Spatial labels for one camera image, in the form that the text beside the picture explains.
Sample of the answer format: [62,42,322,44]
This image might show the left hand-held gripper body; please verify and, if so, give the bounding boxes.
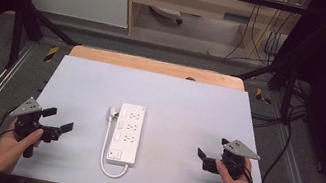
[2,94,66,164]

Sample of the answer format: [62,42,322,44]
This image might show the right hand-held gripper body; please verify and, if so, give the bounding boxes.
[201,134,263,183]

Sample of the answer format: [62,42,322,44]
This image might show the white power cable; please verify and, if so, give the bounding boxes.
[96,115,138,182]

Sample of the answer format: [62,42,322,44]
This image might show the white plug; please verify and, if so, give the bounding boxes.
[107,105,121,120]

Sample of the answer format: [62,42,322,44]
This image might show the person's left hand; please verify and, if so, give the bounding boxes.
[0,117,45,181]

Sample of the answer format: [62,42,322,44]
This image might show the pale grey table board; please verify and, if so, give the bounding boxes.
[11,49,291,183]

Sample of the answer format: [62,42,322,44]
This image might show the yellow black tape marker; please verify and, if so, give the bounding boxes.
[42,44,60,65]
[254,87,275,106]

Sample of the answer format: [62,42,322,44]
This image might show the wooden table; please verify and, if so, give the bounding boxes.
[67,43,248,93]

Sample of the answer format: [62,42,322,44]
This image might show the white floor power strip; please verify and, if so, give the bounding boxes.
[147,4,186,26]

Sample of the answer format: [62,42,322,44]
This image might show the light wooden desk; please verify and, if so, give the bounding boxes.
[116,0,305,66]

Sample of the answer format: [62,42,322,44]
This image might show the black hanging cables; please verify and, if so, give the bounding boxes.
[223,0,293,70]

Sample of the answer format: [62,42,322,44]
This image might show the yellow cable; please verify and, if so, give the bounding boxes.
[248,0,307,67]

